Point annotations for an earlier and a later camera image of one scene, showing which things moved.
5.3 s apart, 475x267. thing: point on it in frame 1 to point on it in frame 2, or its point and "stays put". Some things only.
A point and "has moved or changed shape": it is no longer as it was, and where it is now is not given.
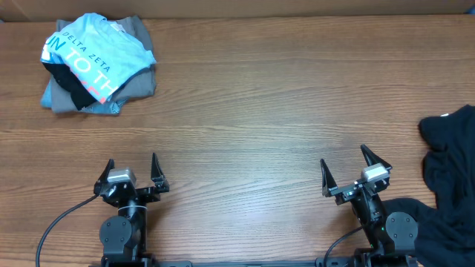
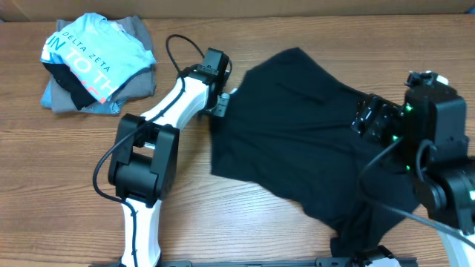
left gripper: [152, 193] to [219, 107]
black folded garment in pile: [65, 78] stays put
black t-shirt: [445, 235] has moved or changed shape
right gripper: [346, 192] to [373, 117]
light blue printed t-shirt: [99, 54] stays put
